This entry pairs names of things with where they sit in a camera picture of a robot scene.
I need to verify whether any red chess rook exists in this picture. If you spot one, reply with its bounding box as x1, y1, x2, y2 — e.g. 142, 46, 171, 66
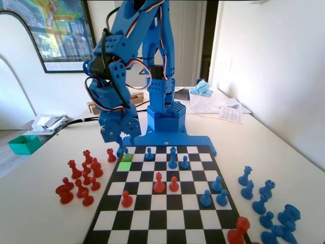
82, 149, 94, 165
106, 148, 117, 163

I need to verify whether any blue chess bishop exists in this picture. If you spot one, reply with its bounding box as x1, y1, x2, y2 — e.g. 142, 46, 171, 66
261, 225, 284, 244
252, 193, 269, 216

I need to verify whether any red chess queen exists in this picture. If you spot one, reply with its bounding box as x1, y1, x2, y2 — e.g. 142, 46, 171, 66
67, 159, 82, 180

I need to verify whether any red chess bishop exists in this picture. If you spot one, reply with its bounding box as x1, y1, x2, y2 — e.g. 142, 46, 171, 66
153, 171, 166, 193
75, 178, 88, 199

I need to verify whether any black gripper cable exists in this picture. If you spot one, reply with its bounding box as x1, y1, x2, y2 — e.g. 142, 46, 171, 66
102, 6, 132, 110

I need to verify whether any thin orange stick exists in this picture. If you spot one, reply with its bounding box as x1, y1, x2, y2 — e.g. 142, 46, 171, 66
187, 112, 222, 120

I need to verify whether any red piece bottom edge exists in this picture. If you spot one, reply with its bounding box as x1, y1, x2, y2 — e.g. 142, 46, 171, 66
227, 216, 251, 244

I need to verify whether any white arched panel black edge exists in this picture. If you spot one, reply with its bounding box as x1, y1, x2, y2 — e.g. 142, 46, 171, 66
0, 10, 48, 131

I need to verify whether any white plastic bag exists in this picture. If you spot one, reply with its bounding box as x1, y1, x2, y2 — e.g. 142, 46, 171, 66
189, 93, 252, 115

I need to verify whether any black framed map poster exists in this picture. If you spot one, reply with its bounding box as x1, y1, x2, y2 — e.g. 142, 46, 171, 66
0, 0, 103, 74

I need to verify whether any black cable bundle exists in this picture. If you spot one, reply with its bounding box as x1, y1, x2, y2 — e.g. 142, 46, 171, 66
57, 100, 151, 130

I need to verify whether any grey flat box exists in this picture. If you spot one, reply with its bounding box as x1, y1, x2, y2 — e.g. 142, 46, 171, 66
175, 88, 191, 101

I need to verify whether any blue chess rook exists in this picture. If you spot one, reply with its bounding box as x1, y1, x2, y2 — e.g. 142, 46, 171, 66
277, 204, 302, 227
258, 179, 276, 199

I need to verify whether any blue crumpled tissue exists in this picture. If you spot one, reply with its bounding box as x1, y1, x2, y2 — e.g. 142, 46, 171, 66
189, 79, 214, 98

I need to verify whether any long brown cardboard box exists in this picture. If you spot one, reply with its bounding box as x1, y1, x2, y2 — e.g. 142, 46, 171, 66
86, 89, 145, 115

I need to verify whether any green plastic bin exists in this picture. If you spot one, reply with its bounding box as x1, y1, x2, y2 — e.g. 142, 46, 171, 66
7, 134, 43, 156

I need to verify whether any blue chess queen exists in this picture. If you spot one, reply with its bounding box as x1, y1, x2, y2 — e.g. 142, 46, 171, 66
238, 165, 254, 186

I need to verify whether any printed paper leaflet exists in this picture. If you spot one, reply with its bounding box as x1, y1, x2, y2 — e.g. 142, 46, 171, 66
218, 106, 244, 125

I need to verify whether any white door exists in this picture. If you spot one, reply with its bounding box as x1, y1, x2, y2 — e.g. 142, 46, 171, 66
113, 0, 204, 88

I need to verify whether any crumpled grey paper pile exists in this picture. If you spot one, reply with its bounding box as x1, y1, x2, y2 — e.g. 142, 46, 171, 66
30, 114, 69, 133

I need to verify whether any black and white chessboard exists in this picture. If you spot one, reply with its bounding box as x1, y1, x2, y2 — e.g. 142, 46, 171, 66
81, 144, 254, 244

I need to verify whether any tall blue chess king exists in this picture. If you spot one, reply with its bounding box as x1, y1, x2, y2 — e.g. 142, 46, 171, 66
168, 146, 179, 169

